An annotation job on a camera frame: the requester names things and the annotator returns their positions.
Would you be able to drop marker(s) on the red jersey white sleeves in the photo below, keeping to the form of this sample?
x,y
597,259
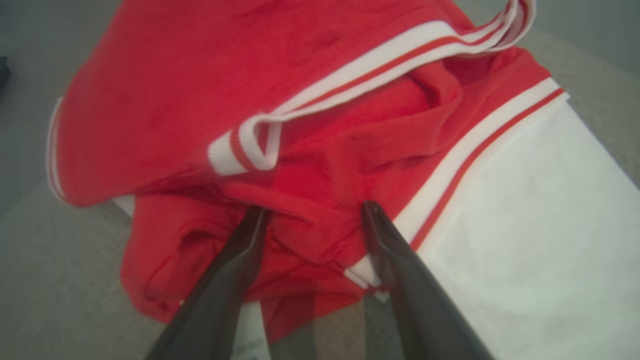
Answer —
x,y
200,75

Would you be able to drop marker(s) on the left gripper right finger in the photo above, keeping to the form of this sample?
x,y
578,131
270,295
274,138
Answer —
x,y
415,300

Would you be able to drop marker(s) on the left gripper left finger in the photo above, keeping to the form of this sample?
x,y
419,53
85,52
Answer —
x,y
220,300

